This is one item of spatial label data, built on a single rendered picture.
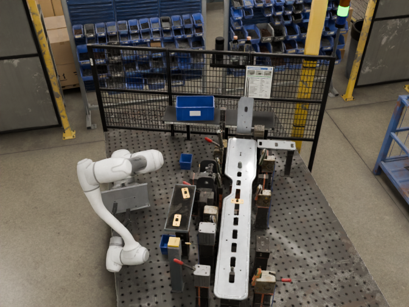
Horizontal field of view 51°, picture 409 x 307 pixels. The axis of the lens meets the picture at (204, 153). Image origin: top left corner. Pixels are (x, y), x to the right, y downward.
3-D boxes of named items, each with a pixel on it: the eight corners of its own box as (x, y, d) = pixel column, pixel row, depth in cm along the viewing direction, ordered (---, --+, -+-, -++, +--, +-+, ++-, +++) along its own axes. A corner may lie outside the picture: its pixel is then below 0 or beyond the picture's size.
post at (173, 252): (182, 293, 268) (179, 249, 239) (170, 292, 269) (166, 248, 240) (184, 282, 274) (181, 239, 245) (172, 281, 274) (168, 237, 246)
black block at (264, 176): (267, 208, 321) (271, 180, 302) (252, 207, 322) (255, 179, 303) (267, 200, 327) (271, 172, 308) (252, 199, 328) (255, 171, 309)
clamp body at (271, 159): (272, 196, 331) (277, 162, 308) (257, 195, 332) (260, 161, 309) (272, 187, 337) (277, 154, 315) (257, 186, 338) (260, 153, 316)
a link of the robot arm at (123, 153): (118, 180, 329) (113, 152, 330) (140, 176, 325) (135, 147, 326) (109, 181, 313) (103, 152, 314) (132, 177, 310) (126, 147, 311)
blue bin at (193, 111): (213, 120, 349) (214, 106, 340) (176, 120, 349) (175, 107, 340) (213, 108, 361) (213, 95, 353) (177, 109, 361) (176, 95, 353)
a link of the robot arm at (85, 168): (78, 193, 256) (99, 189, 253) (68, 165, 251) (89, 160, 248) (87, 185, 268) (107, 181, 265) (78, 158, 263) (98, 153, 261)
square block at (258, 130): (260, 165, 357) (264, 131, 333) (251, 164, 357) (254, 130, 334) (260, 159, 363) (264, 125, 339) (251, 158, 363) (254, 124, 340)
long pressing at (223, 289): (252, 301, 232) (252, 299, 231) (210, 297, 234) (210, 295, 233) (257, 140, 336) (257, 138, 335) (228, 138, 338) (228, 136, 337)
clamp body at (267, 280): (273, 319, 255) (280, 285, 231) (248, 317, 256) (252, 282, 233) (272, 303, 263) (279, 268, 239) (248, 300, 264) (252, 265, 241)
